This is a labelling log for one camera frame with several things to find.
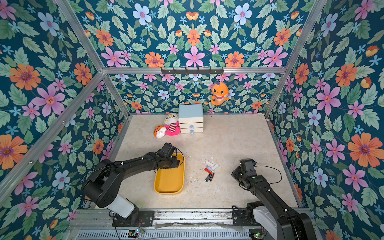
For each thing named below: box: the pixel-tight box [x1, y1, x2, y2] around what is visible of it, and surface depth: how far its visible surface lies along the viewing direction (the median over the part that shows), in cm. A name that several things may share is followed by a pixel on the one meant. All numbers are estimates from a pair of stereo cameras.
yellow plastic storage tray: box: [154, 153, 186, 195], surface depth 87 cm
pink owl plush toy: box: [164, 112, 181, 136], surface depth 107 cm
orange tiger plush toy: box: [153, 125, 167, 139], surface depth 106 cm
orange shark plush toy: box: [210, 81, 230, 106], surface depth 100 cm
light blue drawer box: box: [178, 104, 204, 135], surface depth 103 cm
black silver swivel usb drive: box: [204, 172, 215, 183], surface depth 88 cm
